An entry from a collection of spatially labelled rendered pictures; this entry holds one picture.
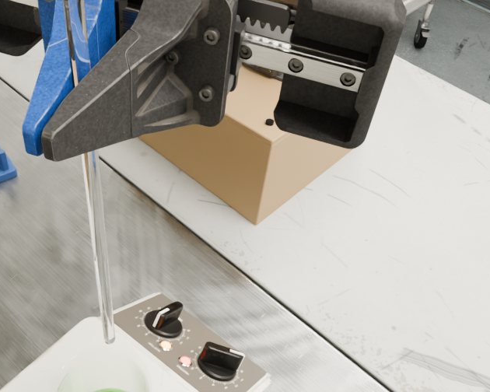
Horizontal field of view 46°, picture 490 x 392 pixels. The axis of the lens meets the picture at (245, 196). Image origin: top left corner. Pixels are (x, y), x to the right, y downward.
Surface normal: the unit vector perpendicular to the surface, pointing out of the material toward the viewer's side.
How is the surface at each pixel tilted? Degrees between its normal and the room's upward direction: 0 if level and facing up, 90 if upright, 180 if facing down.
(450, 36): 0
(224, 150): 90
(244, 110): 4
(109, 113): 90
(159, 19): 44
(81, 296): 0
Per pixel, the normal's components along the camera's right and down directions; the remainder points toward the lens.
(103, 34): 0.98, 0.19
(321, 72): -0.28, 0.66
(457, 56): 0.11, -0.69
